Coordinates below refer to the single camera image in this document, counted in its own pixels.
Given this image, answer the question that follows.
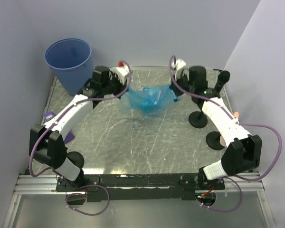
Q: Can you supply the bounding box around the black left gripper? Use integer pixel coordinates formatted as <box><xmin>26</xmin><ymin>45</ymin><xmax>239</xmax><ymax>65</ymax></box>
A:
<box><xmin>102</xmin><ymin>72</ymin><xmax>129</xmax><ymax>99</ymax></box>

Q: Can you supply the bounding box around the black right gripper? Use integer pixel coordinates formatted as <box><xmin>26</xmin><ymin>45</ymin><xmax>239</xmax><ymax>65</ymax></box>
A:
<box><xmin>170</xmin><ymin>70</ymin><xmax>195</xmax><ymax>97</ymax></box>

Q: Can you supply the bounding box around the blue plastic trash bag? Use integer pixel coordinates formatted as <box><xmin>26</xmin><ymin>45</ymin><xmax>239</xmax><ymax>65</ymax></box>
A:
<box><xmin>119</xmin><ymin>84</ymin><xmax>176</xmax><ymax>115</ymax></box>

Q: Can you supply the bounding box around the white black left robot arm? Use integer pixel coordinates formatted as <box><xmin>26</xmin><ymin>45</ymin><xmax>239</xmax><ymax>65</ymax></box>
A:
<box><xmin>28</xmin><ymin>61</ymin><xmax>132</xmax><ymax>191</ymax></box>

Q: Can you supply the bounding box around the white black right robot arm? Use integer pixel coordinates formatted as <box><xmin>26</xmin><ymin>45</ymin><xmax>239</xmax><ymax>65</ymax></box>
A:
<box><xmin>169</xmin><ymin>63</ymin><xmax>262</xmax><ymax>189</ymax></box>

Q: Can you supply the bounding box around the blue plastic trash bin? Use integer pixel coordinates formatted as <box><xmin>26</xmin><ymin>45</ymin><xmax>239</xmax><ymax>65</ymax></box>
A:
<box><xmin>44</xmin><ymin>38</ymin><xmax>94</xmax><ymax>96</ymax></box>

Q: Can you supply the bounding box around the black microphone on stand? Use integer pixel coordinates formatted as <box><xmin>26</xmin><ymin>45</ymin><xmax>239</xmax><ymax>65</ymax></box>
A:
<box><xmin>189</xmin><ymin>66</ymin><xmax>230</xmax><ymax>128</ymax></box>

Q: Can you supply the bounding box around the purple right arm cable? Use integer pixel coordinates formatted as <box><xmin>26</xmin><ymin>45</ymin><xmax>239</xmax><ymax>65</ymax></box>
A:
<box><xmin>169</xmin><ymin>56</ymin><xmax>283</xmax><ymax>212</ymax></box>

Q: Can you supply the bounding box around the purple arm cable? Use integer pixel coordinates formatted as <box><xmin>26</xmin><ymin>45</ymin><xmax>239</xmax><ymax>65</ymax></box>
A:
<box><xmin>29</xmin><ymin>60</ymin><xmax>133</xmax><ymax>216</ymax></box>
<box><xmin>169</xmin><ymin>56</ymin><xmax>283</xmax><ymax>212</ymax></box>

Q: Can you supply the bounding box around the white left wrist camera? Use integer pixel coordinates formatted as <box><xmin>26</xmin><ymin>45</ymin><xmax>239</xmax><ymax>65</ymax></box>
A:
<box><xmin>110</xmin><ymin>61</ymin><xmax>130</xmax><ymax>85</ymax></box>

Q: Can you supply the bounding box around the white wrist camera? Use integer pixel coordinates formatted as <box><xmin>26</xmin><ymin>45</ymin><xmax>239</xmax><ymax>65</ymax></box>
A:
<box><xmin>110</xmin><ymin>61</ymin><xmax>130</xmax><ymax>85</ymax></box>
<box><xmin>171</xmin><ymin>58</ymin><xmax>187</xmax><ymax>81</ymax></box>

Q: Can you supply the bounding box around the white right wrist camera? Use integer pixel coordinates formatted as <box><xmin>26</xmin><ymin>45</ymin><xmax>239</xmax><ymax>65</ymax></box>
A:
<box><xmin>171</xmin><ymin>58</ymin><xmax>187</xmax><ymax>81</ymax></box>

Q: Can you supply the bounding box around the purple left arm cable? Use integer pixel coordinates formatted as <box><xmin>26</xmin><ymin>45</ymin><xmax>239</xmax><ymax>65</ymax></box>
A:
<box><xmin>29</xmin><ymin>60</ymin><xmax>133</xmax><ymax>216</ymax></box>

